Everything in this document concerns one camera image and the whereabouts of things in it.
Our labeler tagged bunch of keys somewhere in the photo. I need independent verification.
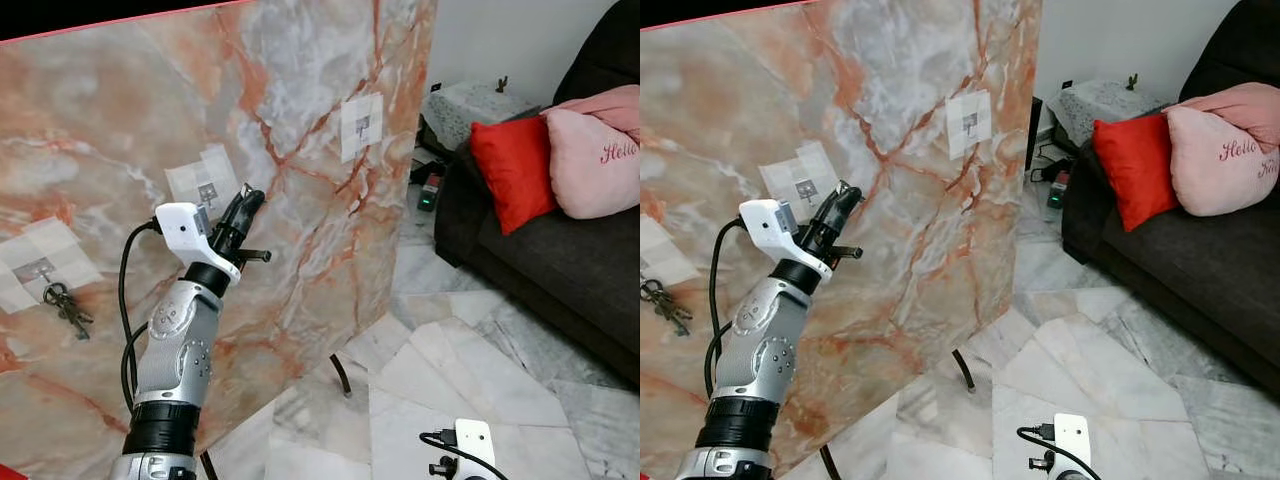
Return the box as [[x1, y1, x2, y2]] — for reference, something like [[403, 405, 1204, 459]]
[[641, 279, 694, 339], [43, 283, 95, 343]]

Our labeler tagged clear tape patch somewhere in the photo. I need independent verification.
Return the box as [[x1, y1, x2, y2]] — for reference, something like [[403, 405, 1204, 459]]
[[340, 93, 386, 164], [0, 217, 102, 314], [640, 214, 702, 290], [757, 140, 840, 210], [164, 143, 247, 212], [946, 90, 994, 162]]

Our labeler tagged side table with lace cloth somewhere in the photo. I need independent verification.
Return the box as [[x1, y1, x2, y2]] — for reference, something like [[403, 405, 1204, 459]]
[[420, 78, 542, 152], [1045, 78, 1167, 152]]

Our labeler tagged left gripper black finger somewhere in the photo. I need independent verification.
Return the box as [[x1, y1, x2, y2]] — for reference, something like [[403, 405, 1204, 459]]
[[240, 190, 267, 239], [834, 187, 863, 237], [222, 188, 251, 241], [812, 184, 847, 239]]

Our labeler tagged black box with green light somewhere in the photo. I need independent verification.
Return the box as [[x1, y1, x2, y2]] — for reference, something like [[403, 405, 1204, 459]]
[[1040, 150, 1077, 211], [410, 148, 449, 215]]

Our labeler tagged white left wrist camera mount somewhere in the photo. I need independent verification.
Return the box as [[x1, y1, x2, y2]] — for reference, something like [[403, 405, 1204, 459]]
[[155, 202, 242, 284], [738, 198, 832, 280]]

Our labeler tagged pink cushion with lettering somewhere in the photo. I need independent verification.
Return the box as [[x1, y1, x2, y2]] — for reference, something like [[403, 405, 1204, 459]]
[[541, 105, 641, 221], [1165, 103, 1280, 218]]

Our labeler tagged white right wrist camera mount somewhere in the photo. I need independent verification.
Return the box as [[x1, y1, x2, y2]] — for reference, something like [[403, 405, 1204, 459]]
[[1052, 413, 1094, 480], [455, 418, 497, 480]]

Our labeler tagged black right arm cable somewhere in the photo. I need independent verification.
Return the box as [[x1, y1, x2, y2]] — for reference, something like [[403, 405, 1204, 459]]
[[420, 430, 512, 480], [1017, 425, 1107, 480]]

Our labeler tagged plain pink cushion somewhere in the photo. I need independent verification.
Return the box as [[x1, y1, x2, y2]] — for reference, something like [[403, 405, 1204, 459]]
[[1180, 82, 1280, 141], [555, 84, 641, 141]]

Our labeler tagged orange marble pattern board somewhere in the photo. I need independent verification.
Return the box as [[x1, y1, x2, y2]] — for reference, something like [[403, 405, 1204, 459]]
[[640, 0, 1044, 480], [0, 0, 440, 480]]

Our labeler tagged red cushion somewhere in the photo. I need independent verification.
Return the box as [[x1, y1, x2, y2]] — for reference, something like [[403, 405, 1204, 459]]
[[1091, 112, 1182, 234], [469, 114, 559, 238]]

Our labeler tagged dark grey sofa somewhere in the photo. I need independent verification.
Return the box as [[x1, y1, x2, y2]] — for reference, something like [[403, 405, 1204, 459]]
[[1060, 0, 1280, 397], [434, 0, 641, 392]]

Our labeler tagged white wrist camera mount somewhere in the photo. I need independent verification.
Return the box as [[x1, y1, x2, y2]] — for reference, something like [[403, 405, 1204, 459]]
[[455, 418, 497, 480], [738, 198, 832, 280], [155, 202, 242, 284], [1052, 413, 1094, 480]]

